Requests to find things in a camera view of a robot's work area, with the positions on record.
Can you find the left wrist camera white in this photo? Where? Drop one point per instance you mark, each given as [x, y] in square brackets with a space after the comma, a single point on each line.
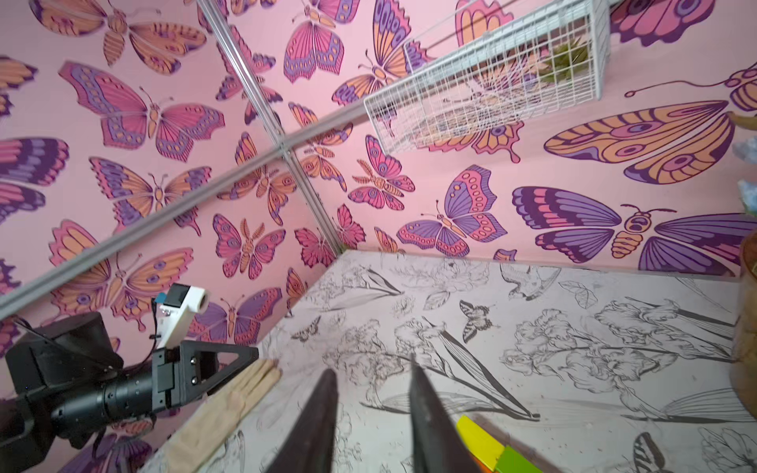
[176, 310]

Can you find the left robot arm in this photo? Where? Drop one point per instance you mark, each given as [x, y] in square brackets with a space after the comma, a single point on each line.
[71, 384]

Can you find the beige rubber glove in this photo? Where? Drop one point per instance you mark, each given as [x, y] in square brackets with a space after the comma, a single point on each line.
[213, 422]

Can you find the orange small block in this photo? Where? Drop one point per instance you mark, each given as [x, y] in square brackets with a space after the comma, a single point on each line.
[482, 467]

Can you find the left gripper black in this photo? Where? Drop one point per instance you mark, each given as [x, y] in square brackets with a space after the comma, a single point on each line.
[187, 372]

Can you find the yellow block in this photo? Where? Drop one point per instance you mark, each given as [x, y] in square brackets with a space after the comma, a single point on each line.
[479, 443]

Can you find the green rectangular block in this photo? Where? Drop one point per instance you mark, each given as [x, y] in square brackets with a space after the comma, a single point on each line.
[510, 461]

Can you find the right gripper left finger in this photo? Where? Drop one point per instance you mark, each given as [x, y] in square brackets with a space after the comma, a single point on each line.
[309, 446]

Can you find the white wire basket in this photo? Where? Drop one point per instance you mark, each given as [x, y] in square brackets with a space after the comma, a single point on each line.
[492, 81]

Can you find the small succulent in basket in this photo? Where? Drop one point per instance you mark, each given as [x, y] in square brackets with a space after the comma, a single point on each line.
[565, 62]

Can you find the aluminium frame back bar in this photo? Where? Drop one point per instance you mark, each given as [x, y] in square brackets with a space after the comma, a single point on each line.
[354, 113]

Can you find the aluminium frame left post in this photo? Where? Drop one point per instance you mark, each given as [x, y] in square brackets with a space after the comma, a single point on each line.
[275, 131]

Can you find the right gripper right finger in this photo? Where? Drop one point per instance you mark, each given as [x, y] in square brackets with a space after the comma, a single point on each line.
[436, 445]

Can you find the amber glass vase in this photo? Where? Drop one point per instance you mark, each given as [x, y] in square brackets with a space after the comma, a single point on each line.
[743, 369]

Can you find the aluminium frame left diagonal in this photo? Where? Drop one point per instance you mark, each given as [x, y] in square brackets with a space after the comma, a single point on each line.
[14, 302]

